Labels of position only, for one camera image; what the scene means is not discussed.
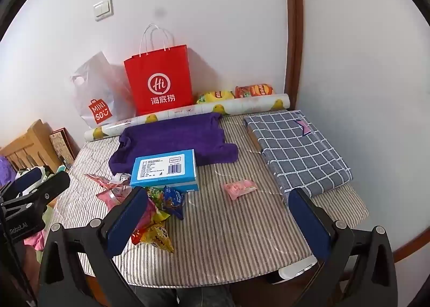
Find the white light switch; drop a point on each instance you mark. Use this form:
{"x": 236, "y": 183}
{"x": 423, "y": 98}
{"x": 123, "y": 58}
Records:
{"x": 103, "y": 9}

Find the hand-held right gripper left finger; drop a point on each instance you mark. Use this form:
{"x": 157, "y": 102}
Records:
{"x": 126, "y": 223}

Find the patterned brown book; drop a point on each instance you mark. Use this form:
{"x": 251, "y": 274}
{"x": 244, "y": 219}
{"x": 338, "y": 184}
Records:
{"x": 62, "y": 149}

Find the pink cloth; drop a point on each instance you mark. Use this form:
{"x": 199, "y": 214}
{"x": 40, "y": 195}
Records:
{"x": 35, "y": 241}

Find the brown wooden door frame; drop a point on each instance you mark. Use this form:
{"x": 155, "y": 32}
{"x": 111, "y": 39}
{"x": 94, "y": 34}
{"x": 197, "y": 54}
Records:
{"x": 293, "y": 24}

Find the person's dark trousers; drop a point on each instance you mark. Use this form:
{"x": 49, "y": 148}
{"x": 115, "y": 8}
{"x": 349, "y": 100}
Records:
{"x": 188, "y": 297}

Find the yellow chip bag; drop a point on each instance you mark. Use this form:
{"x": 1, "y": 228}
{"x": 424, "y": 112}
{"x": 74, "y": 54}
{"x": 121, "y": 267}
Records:
{"x": 215, "y": 97}

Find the white spotted cloth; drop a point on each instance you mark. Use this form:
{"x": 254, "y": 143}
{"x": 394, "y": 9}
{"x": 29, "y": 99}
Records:
{"x": 47, "y": 172}

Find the purple towel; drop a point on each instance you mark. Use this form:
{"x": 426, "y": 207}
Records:
{"x": 174, "y": 135}

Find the white plastic shopping bag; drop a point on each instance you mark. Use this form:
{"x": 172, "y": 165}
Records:
{"x": 100, "y": 92}

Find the pile of snack packets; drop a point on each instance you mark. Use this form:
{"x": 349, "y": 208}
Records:
{"x": 158, "y": 206}

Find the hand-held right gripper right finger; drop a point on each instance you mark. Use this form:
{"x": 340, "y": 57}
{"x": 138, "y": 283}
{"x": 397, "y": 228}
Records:
{"x": 309, "y": 223}

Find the fruit print wallpaper roll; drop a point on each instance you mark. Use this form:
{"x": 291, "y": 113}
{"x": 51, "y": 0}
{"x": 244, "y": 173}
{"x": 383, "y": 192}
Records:
{"x": 188, "y": 111}

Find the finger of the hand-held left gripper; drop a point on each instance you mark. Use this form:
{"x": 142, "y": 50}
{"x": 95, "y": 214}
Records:
{"x": 50, "y": 187}
{"x": 30, "y": 179}

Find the grey checked cloth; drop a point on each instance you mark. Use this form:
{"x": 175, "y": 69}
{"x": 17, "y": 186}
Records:
{"x": 295, "y": 152}

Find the orange chip bag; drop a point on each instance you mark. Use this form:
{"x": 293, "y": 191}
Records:
{"x": 253, "y": 91}

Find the red paper bag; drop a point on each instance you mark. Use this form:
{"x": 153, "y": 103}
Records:
{"x": 161, "y": 82}

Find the blue cardboard box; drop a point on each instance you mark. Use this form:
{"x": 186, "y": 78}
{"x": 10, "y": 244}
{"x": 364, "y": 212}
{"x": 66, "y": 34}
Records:
{"x": 164, "y": 167}

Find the small pink snack packet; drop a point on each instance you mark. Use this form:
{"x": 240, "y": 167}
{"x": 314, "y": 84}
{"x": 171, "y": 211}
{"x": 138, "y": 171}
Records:
{"x": 240, "y": 189}

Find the purple cloth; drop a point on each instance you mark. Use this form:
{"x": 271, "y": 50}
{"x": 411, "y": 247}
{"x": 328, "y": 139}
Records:
{"x": 6, "y": 172}

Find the striped mattress pad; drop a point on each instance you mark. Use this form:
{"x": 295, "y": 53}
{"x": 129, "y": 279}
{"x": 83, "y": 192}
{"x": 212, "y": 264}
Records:
{"x": 228, "y": 233}

